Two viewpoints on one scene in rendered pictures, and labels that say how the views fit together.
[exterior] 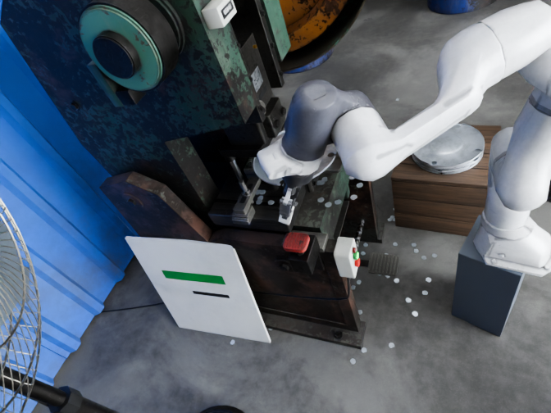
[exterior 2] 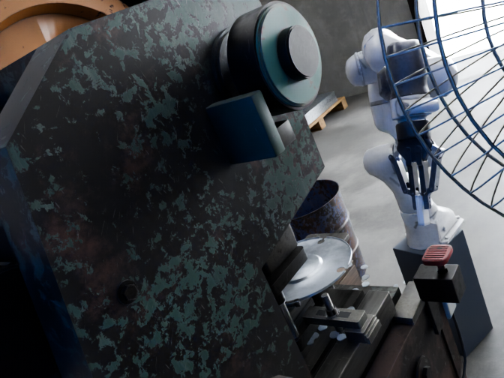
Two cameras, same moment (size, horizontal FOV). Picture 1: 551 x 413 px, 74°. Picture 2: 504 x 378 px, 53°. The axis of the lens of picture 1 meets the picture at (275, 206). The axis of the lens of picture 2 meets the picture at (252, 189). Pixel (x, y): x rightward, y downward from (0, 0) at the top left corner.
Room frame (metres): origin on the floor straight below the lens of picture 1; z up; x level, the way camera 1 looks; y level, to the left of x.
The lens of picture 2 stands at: (0.84, 1.05, 1.43)
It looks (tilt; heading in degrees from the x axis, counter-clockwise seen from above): 18 degrees down; 278
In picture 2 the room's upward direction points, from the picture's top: 24 degrees counter-clockwise
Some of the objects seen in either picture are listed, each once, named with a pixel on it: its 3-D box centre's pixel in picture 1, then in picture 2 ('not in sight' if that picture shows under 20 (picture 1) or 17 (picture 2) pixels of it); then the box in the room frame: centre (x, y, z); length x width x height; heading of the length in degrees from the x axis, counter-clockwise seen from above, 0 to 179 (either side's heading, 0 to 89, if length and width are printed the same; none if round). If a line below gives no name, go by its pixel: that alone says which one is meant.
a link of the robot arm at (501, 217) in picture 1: (510, 175); (394, 176); (0.59, -0.63, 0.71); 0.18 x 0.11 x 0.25; 148
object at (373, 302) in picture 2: (270, 175); (289, 334); (1.05, -0.03, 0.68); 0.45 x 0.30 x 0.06; 143
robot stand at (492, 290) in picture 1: (489, 279); (443, 288); (0.56, -0.61, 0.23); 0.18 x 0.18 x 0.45; 34
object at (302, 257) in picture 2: (252, 136); (259, 274); (1.05, -0.02, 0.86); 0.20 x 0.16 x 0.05; 143
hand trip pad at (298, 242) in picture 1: (298, 248); (440, 265); (0.65, -0.01, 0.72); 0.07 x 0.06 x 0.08; 53
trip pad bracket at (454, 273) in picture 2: (308, 262); (445, 300); (0.66, -0.02, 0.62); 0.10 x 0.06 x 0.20; 143
